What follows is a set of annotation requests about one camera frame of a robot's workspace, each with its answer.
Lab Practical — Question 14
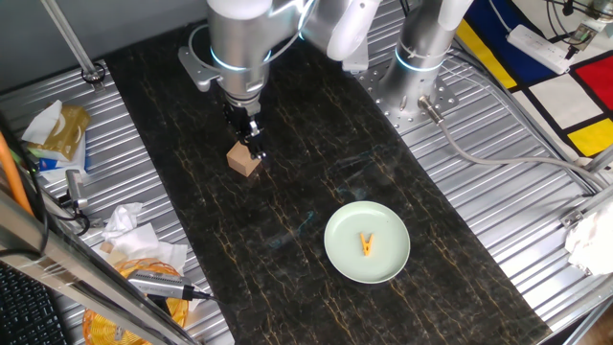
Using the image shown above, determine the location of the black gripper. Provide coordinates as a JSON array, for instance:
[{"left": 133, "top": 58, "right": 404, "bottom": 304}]
[{"left": 222, "top": 105, "right": 267, "bottom": 161}]

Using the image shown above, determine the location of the large tan wooden block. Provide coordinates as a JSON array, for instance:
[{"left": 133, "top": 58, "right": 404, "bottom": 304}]
[{"left": 225, "top": 140, "right": 262, "bottom": 178}]

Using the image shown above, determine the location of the black marble pattern mat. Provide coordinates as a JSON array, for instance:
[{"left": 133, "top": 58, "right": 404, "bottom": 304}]
[{"left": 102, "top": 0, "right": 552, "bottom": 345}]

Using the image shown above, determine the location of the pale green plate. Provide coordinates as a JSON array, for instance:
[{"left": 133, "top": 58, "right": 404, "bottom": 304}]
[{"left": 323, "top": 200, "right": 412, "bottom": 285}]

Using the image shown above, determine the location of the crumpled white tissue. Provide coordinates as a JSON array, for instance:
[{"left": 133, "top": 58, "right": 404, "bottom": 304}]
[{"left": 102, "top": 201, "right": 145, "bottom": 241}]

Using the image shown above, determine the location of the gold tissue pack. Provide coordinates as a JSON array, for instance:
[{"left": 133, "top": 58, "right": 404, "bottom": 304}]
[{"left": 40, "top": 103, "right": 91, "bottom": 162}]

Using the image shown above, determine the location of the blue and white box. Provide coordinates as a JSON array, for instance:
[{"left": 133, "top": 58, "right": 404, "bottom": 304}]
[{"left": 28, "top": 136, "right": 90, "bottom": 183}]

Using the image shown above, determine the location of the thin metal pole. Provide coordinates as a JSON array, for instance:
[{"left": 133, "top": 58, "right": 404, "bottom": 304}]
[{"left": 40, "top": 0, "right": 107, "bottom": 93}]

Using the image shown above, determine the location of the white tissue sheet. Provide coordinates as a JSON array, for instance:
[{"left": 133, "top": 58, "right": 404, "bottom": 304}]
[{"left": 21, "top": 99, "right": 63, "bottom": 146}]

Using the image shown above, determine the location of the orange wicker basket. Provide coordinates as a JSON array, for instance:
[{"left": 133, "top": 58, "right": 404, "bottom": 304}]
[{"left": 81, "top": 257, "right": 191, "bottom": 345}]

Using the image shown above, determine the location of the orange tube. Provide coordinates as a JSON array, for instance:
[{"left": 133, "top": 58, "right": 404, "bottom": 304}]
[{"left": 0, "top": 131, "right": 34, "bottom": 218}]

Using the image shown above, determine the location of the black keyboard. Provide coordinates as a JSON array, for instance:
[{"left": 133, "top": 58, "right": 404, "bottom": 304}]
[{"left": 0, "top": 262, "right": 71, "bottom": 345}]

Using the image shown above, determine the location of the white power strip with plug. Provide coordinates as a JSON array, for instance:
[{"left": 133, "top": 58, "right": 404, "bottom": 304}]
[{"left": 506, "top": 23, "right": 574, "bottom": 76}]

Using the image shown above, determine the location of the colourful mondrian pattern cloth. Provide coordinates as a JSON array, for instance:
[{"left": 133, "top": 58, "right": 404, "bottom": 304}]
[{"left": 454, "top": 0, "right": 613, "bottom": 159}]

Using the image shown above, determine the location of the short aluminium profile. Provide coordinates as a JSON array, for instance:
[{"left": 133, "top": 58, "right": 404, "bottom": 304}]
[{"left": 584, "top": 143, "right": 613, "bottom": 174}]

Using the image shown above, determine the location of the white crumpled cloth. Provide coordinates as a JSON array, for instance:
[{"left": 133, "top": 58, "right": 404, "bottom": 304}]
[{"left": 563, "top": 200, "right": 613, "bottom": 278}]

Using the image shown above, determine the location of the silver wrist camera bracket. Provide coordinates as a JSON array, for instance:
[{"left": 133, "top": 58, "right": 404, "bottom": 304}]
[{"left": 177, "top": 45, "right": 222, "bottom": 93}]

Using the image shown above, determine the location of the black depth camera cable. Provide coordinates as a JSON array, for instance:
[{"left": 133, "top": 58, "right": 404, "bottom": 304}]
[{"left": 184, "top": 286, "right": 226, "bottom": 306}]

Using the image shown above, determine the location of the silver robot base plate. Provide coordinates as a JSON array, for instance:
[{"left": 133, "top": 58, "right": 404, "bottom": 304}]
[{"left": 356, "top": 61, "right": 460, "bottom": 135}]

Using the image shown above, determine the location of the silver ribbed depth camera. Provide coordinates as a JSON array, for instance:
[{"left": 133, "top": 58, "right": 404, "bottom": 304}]
[{"left": 126, "top": 268, "right": 195, "bottom": 302}]

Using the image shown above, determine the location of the small silver camera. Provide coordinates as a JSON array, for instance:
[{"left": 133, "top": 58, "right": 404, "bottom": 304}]
[{"left": 64, "top": 169, "right": 91, "bottom": 211}]

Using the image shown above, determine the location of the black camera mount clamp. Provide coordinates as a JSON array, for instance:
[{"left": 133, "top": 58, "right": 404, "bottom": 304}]
[{"left": 56, "top": 191, "right": 92, "bottom": 236}]

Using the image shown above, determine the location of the aluminium frame bar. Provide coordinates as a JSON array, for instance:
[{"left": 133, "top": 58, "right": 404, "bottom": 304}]
[{"left": 0, "top": 189, "right": 200, "bottom": 345}]

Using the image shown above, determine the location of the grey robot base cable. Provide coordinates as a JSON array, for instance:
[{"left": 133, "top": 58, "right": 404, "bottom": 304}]
[{"left": 417, "top": 94, "right": 609, "bottom": 191}]

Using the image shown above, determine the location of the aluminium profile with bracket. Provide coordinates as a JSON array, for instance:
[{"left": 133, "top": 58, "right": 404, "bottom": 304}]
[{"left": 558, "top": 184, "right": 613, "bottom": 230}]

